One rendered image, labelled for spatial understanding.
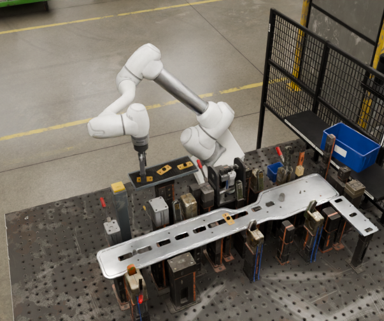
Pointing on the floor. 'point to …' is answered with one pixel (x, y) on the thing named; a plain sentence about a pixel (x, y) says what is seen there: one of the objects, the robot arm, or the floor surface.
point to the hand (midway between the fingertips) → (143, 172)
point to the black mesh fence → (327, 93)
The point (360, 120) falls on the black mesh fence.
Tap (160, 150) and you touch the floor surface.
